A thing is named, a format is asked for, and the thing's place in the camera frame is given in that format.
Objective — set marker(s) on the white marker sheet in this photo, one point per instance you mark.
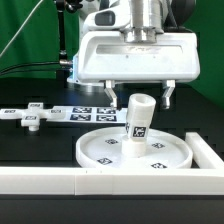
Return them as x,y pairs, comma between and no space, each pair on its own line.
81,114

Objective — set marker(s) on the black camera stand pole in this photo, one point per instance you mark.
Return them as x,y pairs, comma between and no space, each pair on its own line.
71,6

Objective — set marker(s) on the white L-shaped fence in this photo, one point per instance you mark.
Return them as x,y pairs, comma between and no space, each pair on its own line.
207,178

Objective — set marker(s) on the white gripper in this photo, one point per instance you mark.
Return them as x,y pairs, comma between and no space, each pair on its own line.
104,55

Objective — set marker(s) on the white cross-shaped table base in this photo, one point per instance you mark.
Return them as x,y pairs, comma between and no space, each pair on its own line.
31,116

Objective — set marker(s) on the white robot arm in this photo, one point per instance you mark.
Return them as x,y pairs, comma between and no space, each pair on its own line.
135,41

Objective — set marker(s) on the white round table top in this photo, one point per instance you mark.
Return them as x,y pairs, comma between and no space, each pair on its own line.
110,148

